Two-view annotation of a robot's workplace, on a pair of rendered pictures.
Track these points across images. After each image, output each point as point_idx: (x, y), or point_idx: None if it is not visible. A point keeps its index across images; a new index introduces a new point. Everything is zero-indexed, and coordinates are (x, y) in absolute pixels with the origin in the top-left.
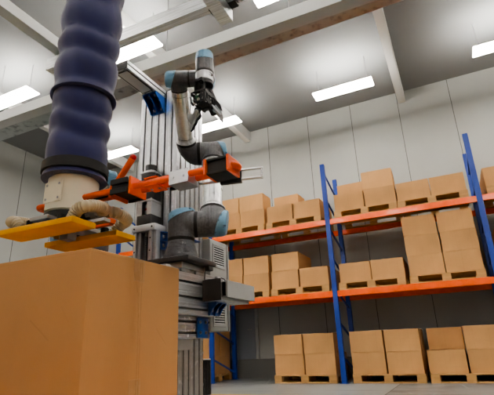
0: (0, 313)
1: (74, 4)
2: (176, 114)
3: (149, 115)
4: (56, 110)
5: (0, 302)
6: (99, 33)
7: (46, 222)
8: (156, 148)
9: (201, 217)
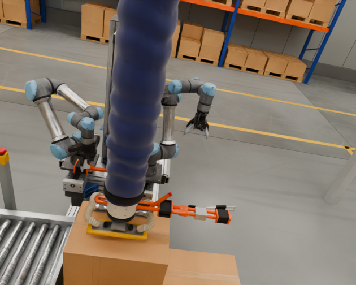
0: (110, 272)
1: (142, 86)
2: (164, 94)
3: None
4: (124, 171)
5: (109, 269)
6: (157, 108)
7: (128, 237)
8: None
9: (165, 154)
